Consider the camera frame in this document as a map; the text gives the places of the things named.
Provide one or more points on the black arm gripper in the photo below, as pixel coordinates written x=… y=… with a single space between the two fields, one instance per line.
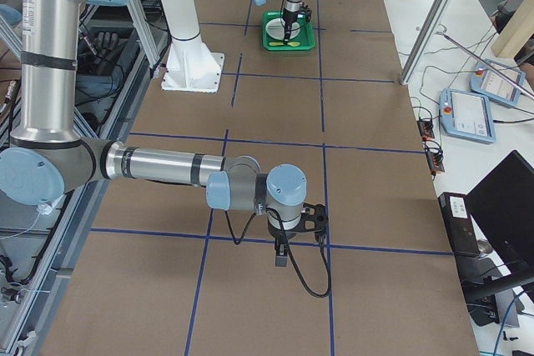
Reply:
x=281 y=234

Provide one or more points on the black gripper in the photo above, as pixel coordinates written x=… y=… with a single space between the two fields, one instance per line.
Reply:
x=289 y=15

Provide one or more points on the yellow plastic spoon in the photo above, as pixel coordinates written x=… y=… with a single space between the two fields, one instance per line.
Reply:
x=282 y=44

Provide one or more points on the white round plate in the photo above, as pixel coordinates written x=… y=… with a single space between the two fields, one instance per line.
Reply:
x=275 y=28

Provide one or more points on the green plastic tray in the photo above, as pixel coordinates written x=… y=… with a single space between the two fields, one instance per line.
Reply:
x=306 y=36

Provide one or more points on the metal reacher grabber stick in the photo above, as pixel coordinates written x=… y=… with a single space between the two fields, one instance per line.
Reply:
x=496 y=71

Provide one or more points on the orange connector board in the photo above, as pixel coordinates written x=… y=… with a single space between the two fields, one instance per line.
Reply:
x=425 y=128

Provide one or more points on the black desktop box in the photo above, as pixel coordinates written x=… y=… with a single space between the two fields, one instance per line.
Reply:
x=458 y=224

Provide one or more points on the near blue teach pendant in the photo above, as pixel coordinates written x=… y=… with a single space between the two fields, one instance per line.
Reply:
x=467 y=115

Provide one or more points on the blue teach pendant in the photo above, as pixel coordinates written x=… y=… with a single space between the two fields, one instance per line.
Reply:
x=467 y=115
x=485 y=82

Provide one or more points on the far blue teach pendant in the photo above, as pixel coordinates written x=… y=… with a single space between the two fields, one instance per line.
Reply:
x=485 y=82

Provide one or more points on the black monitor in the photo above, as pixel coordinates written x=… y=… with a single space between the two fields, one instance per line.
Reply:
x=502 y=206

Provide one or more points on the wooden block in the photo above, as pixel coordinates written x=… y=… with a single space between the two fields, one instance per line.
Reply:
x=516 y=33

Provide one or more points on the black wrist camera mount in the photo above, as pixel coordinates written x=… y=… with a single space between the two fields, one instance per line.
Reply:
x=305 y=13
x=314 y=219

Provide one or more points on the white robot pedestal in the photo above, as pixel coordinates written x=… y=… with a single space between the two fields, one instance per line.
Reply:
x=190 y=66

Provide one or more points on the aluminium frame post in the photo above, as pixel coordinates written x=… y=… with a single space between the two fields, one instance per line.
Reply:
x=428 y=30

